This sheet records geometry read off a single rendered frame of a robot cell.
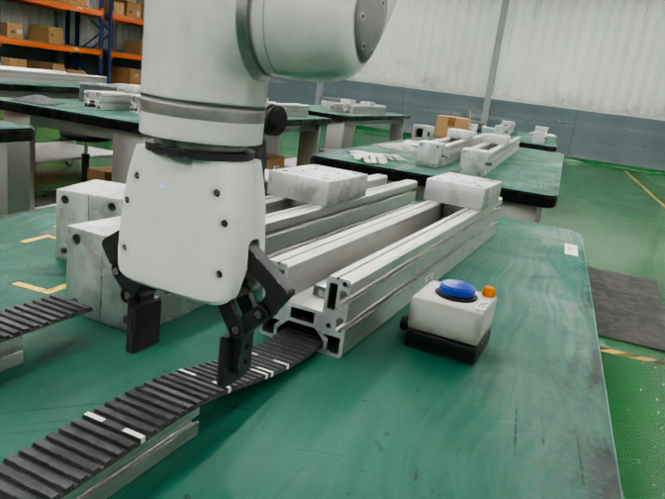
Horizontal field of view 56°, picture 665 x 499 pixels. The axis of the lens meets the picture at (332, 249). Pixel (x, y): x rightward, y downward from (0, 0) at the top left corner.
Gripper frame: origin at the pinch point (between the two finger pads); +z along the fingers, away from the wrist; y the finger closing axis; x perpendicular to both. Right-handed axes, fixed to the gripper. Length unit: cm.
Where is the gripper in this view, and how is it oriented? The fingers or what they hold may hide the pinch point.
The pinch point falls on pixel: (186, 349)
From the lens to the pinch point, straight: 49.6
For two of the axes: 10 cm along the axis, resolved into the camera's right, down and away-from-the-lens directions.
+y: 9.0, 2.2, -3.9
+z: -1.2, 9.6, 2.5
